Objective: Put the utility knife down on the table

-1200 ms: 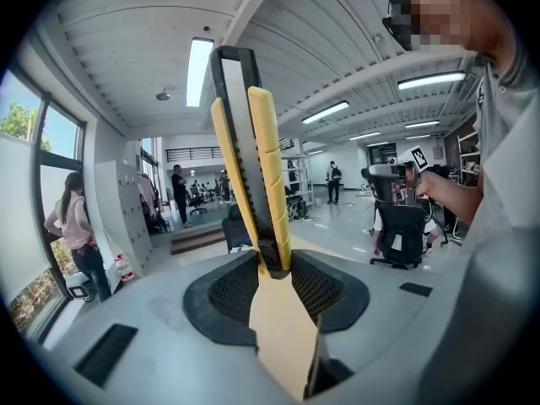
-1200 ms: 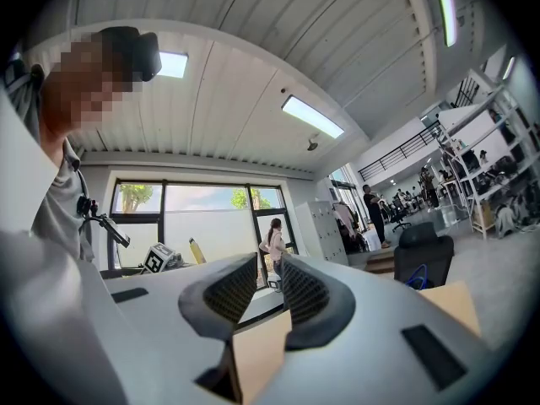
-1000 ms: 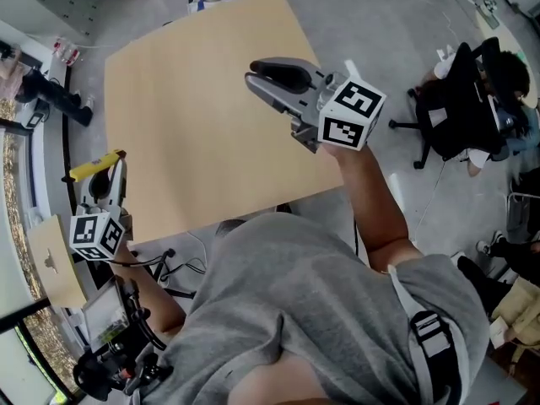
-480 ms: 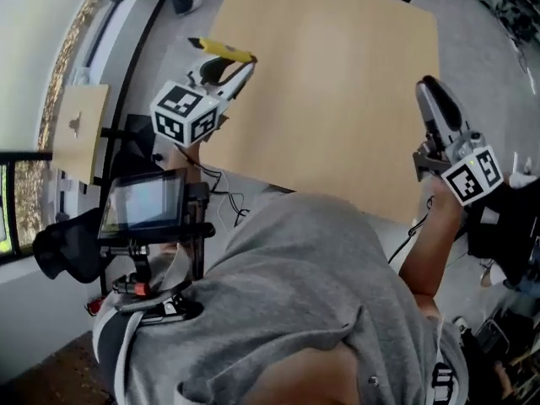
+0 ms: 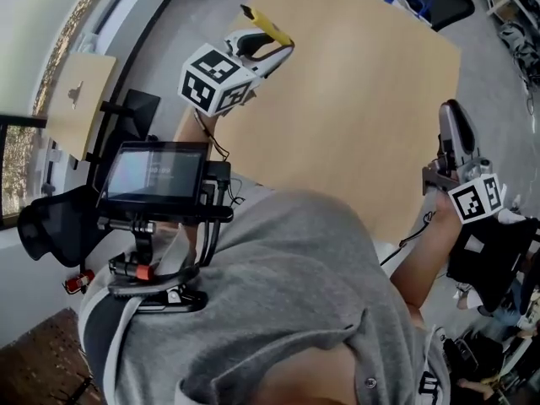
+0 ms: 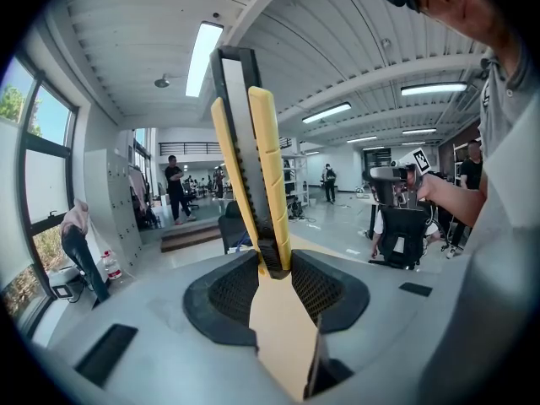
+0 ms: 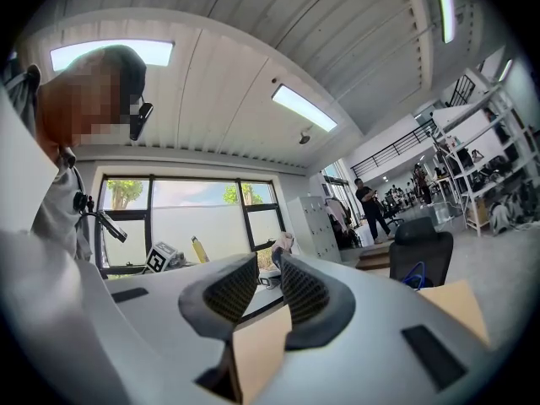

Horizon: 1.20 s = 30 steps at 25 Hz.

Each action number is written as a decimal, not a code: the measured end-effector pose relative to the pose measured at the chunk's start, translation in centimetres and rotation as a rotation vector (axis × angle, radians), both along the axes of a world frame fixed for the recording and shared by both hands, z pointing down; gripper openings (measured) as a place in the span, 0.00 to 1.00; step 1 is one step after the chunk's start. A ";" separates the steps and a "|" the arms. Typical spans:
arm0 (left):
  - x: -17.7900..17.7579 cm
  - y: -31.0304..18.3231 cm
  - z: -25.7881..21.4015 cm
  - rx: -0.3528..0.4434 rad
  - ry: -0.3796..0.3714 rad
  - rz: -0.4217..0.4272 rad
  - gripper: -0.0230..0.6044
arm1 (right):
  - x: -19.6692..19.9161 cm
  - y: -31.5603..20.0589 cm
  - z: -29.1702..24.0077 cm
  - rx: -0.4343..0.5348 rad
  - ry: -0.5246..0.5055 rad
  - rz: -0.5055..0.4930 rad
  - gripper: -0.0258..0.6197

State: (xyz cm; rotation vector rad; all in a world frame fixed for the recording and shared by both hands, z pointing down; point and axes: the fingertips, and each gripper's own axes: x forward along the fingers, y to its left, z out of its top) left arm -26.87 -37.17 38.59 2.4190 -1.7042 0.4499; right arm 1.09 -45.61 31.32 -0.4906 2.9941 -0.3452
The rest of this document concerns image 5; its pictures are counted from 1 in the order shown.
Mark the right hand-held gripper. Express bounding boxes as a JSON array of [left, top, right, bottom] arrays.
[[421, 98, 507, 226]]

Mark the black chest-mounted screen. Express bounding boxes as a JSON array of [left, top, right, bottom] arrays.
[[95, 140, 211, 211]]

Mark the black mesh office chair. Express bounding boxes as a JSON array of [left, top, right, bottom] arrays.
[[16, 185, 105, 269]]

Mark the white and black shoulder strap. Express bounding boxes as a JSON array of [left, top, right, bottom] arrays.
[[419, 325, 452, 405]]

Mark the brown perforated board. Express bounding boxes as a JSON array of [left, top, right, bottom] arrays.
[[0, 307, 105, 405]]

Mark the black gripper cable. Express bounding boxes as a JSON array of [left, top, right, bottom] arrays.
[[379, 211, 435, 267]]

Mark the black battery box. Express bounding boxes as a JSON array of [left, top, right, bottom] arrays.
[[201, 160, 233, 207]]

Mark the large light wooden table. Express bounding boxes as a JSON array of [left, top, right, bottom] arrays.
[[171, 0, 463, 251]]

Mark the red fire extinguisher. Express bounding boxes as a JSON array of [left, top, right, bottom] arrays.
[[62, 268, 96, 296]]

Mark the person's right forearm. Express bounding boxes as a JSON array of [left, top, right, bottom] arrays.
[[388, 192, 464, 311]]

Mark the yellow marker pen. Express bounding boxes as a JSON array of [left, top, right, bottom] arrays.
[[239, 3, 295, 46]]

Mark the white bag with blue handles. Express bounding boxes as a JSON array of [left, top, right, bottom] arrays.
[[373, 0, 435, 21]]

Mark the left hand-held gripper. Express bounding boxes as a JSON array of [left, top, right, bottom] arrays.
[[179, 29, 297, 117]]

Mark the black desk base panel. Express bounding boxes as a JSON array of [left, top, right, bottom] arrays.
[[100, 88, 162, 142]]

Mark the small wooden side desk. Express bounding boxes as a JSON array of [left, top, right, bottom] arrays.
[[43, 51, 118, 163]]

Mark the black screen mount clamp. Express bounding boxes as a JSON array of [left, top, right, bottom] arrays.
[[95, 202, 235, 315]]

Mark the person's grey shirt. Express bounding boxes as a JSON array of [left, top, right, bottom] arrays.
[[77, 174, 453, 405]]

